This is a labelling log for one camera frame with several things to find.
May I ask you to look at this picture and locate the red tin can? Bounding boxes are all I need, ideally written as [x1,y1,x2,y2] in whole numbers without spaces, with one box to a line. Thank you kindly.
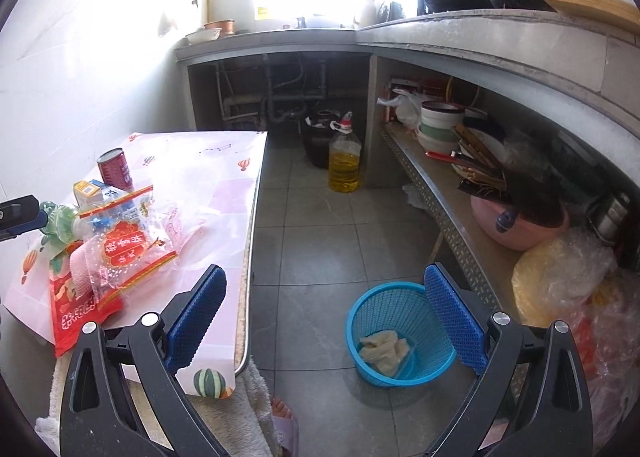
[96,148,134,190]

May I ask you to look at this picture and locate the red plastic bag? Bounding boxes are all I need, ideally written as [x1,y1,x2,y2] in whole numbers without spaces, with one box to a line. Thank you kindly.
[570,277,640,388]

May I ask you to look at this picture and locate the grey drain pipes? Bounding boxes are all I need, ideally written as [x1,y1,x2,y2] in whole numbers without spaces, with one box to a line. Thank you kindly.
[215,60,328,128]

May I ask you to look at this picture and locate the copper bowl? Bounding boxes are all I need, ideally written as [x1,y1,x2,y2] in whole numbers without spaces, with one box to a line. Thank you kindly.
[203,20,236,39]

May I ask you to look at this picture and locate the crumpled white bag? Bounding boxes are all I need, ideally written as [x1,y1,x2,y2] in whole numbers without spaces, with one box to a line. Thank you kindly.
[401,182,432,211]

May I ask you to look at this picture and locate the pale green bowl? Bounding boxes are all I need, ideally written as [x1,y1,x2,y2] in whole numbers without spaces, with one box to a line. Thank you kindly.
[418,122,460,139]

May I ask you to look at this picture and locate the blue plastic waste basket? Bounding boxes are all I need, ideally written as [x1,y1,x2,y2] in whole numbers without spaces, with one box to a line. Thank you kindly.
[347,281,458,386]

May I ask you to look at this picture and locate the yellow white medicine box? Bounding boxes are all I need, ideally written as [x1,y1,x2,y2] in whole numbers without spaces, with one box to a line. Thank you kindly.
[73,179,108,210]

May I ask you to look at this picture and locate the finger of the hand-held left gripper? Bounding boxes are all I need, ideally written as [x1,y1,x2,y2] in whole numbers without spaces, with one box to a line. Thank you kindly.
[0,194,48,240]

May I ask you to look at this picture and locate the white jug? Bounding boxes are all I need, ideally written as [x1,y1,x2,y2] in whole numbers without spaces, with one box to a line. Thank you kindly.
[356,0,379,30]

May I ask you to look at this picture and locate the stainless steel container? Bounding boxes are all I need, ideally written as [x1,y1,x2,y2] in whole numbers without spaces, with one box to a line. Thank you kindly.
[587,191,632,247]

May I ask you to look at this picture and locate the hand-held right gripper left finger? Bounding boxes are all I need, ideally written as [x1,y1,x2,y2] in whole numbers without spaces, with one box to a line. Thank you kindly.
[60,264,231,457]

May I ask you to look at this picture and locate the red snack packet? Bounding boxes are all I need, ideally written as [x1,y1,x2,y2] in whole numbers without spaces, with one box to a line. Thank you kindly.
[48,254,125,359]

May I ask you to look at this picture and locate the clear plastic bag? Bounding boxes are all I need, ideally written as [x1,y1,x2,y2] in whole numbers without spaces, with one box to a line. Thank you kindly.
[547,228,618,300]

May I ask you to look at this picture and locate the clear red-printed snack bag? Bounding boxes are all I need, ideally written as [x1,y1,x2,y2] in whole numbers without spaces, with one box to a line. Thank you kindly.
[80,184,179,310]

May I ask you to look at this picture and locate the pink slipper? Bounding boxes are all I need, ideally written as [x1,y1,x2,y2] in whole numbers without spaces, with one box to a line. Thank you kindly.
[271,412,301,457]

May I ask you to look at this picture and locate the pink plastic basin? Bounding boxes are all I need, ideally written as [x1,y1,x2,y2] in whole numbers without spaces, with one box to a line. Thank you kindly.
[470,194,571,253]

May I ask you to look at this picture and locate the wooden cutting board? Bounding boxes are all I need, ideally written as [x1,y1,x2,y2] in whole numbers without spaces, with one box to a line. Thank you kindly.
[542,0,640,36]

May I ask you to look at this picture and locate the dark metal vessel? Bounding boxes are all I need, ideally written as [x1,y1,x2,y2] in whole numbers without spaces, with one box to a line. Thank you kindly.
[377,0,407,22]

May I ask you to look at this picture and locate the white plastic bag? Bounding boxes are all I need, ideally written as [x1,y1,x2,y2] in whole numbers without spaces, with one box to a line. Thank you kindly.
[376,88,423,132]

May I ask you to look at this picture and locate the perforated metal shelf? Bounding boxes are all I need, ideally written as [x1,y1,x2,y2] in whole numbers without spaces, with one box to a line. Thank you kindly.
[378,120,551,323]

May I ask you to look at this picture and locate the white enamel basin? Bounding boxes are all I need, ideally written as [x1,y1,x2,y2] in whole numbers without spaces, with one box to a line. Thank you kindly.
[185,28,222,46]

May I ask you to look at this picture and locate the beige crumpled paper towel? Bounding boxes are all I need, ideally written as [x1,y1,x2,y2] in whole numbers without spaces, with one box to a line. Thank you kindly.
[358,330,415,379]

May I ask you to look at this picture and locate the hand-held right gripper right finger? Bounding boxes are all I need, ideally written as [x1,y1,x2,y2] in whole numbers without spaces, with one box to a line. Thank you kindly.
[422,262,593,457]

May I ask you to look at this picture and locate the white bowl dark rim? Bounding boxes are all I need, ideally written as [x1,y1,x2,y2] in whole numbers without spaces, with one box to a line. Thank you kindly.
[420,100,467,127]

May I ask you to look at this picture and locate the dark ceramic jar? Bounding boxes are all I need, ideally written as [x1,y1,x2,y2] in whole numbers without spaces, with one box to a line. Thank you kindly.
[301,109,342,169]

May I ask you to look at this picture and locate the green plastic bottle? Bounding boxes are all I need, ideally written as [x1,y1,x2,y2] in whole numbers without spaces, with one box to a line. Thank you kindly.
[39,201,98,250]

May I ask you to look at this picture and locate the cooking oil bottle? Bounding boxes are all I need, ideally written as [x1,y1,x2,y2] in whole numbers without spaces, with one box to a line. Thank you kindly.
[328,112,362,194]

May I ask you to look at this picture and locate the pink printed tablecloth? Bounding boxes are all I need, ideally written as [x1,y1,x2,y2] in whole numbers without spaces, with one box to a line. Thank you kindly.
[2,130,269,399]

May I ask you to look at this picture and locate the concrete kitchen counter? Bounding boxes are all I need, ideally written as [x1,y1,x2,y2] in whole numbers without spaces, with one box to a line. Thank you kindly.
[175,7,640,158]

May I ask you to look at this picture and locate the yellow plastic bag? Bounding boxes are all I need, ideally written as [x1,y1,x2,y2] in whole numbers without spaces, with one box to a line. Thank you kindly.
[512,237,601,329]

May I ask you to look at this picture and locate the white fluffy towel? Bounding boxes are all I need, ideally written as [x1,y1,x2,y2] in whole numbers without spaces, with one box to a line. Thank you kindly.
[34,357,277,457]

